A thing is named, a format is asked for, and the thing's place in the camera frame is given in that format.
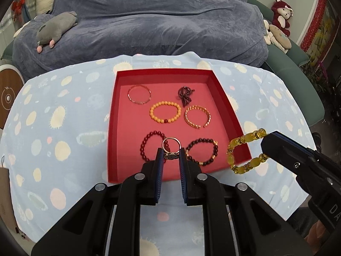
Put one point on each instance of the red wall banner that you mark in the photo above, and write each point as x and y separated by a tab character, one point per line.
314	18

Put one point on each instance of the red cardboard box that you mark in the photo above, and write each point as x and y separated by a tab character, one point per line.
128	112

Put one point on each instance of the red monkey plush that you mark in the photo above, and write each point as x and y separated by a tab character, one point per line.
279	16

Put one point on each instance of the grey mouse plush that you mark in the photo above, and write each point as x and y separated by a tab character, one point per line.
56	26

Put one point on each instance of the white sheer curtain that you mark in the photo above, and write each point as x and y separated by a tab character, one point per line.
10	21

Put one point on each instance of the purple bead strand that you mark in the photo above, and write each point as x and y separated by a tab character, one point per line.
185	96

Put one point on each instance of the blue grey blanket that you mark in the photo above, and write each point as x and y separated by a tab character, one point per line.
159	18

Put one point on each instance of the yellow flower picture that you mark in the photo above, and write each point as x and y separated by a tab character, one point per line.
326	34

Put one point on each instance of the green houseplant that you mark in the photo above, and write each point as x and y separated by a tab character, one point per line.
319	77

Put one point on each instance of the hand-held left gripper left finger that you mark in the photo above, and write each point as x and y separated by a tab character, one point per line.
159	176

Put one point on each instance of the red bow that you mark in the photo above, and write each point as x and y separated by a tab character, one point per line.
18	5

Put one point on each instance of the light blue patterned bed sheet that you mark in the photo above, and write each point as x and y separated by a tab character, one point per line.
66	112

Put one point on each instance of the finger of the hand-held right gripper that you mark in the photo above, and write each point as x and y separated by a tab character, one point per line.
282	154
293	141

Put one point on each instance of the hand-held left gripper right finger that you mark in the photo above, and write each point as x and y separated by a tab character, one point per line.
183	176

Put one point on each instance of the beige round plush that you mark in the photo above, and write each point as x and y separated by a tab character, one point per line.
281	36

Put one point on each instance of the small white plush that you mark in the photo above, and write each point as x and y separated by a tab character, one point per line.
267	32

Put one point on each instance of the round white wooden device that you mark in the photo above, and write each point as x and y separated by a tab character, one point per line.
10	96

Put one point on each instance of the thin metal bangle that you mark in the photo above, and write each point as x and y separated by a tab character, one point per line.
139	103

